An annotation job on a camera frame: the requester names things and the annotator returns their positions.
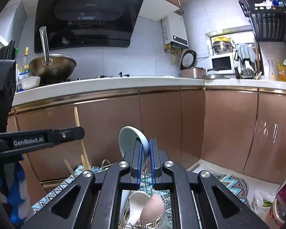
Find steel wire utensil holder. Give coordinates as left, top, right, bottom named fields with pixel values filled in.
left=101, top=159, right=175, bottom=229

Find maroon bin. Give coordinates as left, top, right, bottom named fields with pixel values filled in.
left=270, top=174, right=286, bottom=229

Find steel pot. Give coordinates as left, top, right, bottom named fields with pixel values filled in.
left=212, top=40, right=234, bottom=55

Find pale blue ceramic spoon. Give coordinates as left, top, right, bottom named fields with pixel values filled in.
left=119, top=126, right=150, bottom=165

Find white microwave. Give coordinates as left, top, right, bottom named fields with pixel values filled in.
left=211, top=55, right=235, bottom=75

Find crumpled white cloth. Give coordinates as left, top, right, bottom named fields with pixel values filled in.
left=254, top=0, right=273, bottom=10

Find gold capped glass bottle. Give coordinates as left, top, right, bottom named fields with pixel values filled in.
left=23, top=47, right=30, bottom=73

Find black range hood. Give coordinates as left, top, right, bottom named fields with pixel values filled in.
left=34, top=0, right=149, bottom=54

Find person's left hand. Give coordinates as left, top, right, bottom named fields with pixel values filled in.
left=0, top=154, right=35, bottom=228

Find bunch of wooden chopsticks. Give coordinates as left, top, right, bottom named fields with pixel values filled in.
left=64, top=155, right=91, bottom=179

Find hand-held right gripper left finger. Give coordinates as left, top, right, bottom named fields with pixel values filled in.
left=21, top=139, right=143, bottom=229

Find blue white food bag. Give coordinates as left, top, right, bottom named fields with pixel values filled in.
left=16, top=72, right=30, bottom=92

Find slim wooden chopstick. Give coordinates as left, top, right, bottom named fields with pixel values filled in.
left=73, top=106, right=91, bottom=170

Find grey blue towel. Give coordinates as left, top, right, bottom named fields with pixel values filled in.
left=236, top=43, right=256, bottom=62

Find black wall rack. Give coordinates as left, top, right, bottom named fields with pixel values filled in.
left=229, top=0, right=286, bottom=43

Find white water heater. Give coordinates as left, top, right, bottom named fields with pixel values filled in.
left=161, top=13, right=189, bottom=49

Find white kitchen countertop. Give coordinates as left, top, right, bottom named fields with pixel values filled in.
left=12, top=75, right=286, bottom=108

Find white ceramic spoon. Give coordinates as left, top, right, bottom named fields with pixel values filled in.
left=129, top=191, right=151, bottom=225

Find white bowl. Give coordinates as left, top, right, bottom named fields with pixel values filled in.
left=21, top=76, right=41, bottom=90

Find steel wok with handle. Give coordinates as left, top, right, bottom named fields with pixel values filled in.
left=29, top=26, right=77, bottom=80

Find zigzag patterned cloth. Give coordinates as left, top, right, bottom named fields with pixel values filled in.
left=31, top=164, right=251, bottom=229

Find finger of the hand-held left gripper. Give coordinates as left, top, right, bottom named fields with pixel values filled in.
left=44, top=126, right=85, bottom=147

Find clear plastic bag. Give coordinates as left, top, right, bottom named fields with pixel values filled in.
left=250, top=188, right=278, bottom=220

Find black gas stove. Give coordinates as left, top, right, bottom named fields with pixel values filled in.
left=67, top=72, right=134, bottom=80

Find steel pot lid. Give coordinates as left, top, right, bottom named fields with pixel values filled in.
left=202, top=74, right=230, bottom=80

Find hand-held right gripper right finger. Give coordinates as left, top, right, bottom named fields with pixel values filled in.
left=149, top=138, right=269, bottom=229

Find yellow bottle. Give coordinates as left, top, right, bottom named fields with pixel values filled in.
left=276, top=60, right=286, bottom=81

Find pink ceramic spoon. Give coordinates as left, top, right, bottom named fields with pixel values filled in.
left=139, top=194, right=165, bottom=224

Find copper rice cooker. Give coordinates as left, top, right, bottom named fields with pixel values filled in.
left=180, top=50, right=206, bottom=79

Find copper lower cabinets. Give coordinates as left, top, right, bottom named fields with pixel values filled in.
left=6, top=86, right=286, bottom=194

